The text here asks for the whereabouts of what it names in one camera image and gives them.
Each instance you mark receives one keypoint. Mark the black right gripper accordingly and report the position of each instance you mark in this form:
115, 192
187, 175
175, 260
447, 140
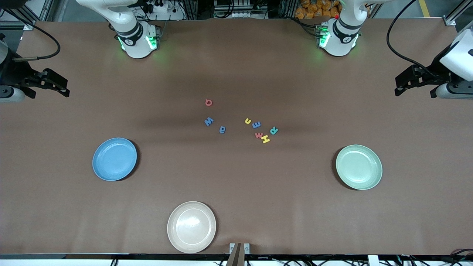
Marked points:
15, 72

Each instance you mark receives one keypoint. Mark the white power strip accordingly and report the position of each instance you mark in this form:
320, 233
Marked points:
160, 7

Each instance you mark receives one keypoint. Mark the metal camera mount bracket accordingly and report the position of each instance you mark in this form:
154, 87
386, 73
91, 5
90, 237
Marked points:
239, 255

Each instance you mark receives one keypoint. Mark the blue plate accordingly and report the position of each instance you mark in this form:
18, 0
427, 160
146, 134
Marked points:
114, 159

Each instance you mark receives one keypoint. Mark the beige plate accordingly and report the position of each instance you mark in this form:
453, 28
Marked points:
191, 227

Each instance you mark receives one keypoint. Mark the pale green plate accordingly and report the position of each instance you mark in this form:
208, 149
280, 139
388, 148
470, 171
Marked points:
358, 167

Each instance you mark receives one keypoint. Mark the blue foam letter a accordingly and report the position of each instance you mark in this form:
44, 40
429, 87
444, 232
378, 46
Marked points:
222, 130

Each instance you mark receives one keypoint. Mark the blue foam capital W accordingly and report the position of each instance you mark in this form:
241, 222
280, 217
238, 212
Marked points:
209, 121

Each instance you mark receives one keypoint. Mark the grey base connector box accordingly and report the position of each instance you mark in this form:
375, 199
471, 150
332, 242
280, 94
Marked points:
153, 37
322, 35

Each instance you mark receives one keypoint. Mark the teal foam letter R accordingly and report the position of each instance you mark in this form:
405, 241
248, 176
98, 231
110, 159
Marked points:
274, 130

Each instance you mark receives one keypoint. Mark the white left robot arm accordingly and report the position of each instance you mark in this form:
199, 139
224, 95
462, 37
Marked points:
345, 37

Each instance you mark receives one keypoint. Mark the red foam letter Q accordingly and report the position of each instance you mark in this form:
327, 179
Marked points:
206, 102

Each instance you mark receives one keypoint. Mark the yellow foam letter H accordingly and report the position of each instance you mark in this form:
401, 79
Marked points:
265, 139

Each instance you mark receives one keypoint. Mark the metal table corner bracket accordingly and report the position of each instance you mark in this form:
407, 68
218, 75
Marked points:
451, 21
29, 26

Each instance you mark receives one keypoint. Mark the blue foam letter m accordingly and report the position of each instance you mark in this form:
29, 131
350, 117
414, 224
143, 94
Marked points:
256, 125

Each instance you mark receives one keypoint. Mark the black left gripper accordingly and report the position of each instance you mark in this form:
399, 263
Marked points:
439, 77

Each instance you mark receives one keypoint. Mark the orange packets pile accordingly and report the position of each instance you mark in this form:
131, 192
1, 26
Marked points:
314, 9

